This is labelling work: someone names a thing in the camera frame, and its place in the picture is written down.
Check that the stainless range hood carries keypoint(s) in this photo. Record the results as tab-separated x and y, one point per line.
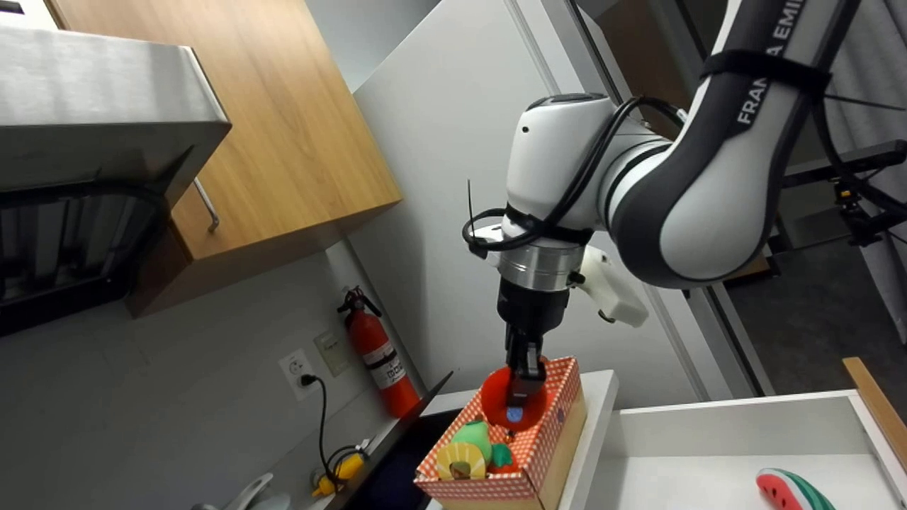
85	160

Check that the white wall plate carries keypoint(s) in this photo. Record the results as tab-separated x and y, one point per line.
332	351

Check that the white drawer with wood front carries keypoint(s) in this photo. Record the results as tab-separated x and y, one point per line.
717	442

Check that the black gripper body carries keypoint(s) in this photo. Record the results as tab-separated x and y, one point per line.
534	313

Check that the red checkered basket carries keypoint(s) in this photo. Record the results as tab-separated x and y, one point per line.
558	415

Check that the white wall outlet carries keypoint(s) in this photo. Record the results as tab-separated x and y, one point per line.
299	368

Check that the red fire extinguisher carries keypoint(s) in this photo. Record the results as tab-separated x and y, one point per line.
384	355

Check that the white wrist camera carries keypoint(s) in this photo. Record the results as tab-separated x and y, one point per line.
614	283

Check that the black cooktop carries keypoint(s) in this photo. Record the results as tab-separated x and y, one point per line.
397	461

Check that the light green toy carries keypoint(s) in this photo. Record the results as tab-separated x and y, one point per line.
472	437

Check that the dark green small toy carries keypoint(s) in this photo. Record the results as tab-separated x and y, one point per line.
500	456

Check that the yellow orange round toy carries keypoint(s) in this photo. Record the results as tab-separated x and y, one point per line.
344	469

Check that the wooden upper cabinet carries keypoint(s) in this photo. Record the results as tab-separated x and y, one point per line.
264	113

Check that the watermelon slice plush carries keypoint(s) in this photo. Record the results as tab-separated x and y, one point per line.
789	491

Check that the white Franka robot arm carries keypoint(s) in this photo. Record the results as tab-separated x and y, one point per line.
697	187

